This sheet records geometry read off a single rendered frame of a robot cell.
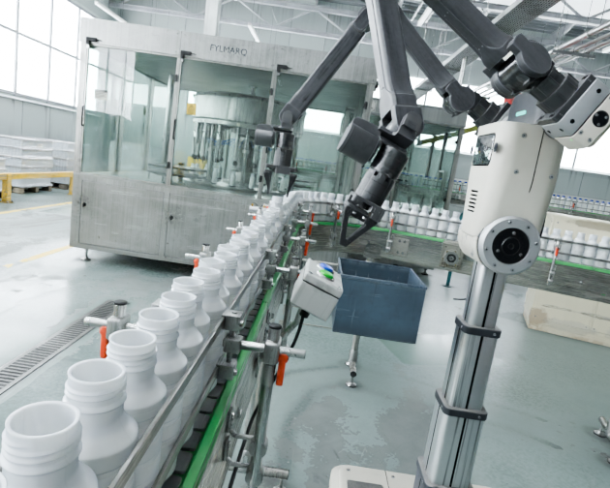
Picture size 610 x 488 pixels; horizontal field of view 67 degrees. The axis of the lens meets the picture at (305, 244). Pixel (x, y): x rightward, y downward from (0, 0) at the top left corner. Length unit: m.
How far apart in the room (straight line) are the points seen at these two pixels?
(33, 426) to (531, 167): 1.19
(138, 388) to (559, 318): 5.05
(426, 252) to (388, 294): 1.18
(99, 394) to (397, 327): 1.48
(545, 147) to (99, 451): 1.19
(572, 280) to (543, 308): 2.38
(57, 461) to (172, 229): 4.55
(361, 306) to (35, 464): 1.48
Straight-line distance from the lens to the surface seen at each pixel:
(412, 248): 2.86
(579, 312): 5.33
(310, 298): 0.88
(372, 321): 1.73
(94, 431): 0.35
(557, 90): 1.17
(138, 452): 0.37
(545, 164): 1.32
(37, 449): 0.29
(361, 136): 0.85
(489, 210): 1.30
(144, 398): 0.40
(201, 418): 0.61
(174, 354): 0.46
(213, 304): 0.61
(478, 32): 1.14
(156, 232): 4.87
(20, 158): 10.00
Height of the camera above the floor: 1.32
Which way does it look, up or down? 10 degrees down
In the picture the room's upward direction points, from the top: 8 degrees clockwise
